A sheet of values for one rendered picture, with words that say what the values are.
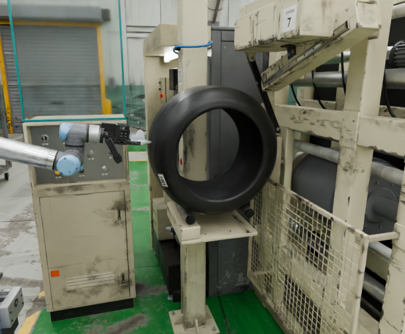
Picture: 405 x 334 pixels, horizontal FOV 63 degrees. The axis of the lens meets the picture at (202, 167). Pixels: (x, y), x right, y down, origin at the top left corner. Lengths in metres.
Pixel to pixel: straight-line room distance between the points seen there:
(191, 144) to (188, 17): 0.62
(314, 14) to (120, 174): 1.39
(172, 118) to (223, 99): 0.22
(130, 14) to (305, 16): 9.52
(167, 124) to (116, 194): 0.84
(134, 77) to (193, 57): 8.76
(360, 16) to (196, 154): 0.98
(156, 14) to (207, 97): 9.29
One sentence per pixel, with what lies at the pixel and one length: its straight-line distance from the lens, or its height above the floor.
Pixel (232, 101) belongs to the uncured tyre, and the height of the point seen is 1.41.
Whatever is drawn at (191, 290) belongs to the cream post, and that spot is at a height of 0.28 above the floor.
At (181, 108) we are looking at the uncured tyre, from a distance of 1.36.
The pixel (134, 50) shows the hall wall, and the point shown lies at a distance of 10.49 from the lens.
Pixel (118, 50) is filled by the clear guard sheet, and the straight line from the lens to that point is 2.01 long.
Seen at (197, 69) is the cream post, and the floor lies 1.54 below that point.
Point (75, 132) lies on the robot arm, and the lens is 1.40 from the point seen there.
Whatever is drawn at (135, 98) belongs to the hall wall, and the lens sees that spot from 10.39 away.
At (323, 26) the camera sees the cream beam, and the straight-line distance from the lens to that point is 1.30.
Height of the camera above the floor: 1.48
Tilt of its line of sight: 14 degrees down
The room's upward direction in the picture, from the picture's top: straight up
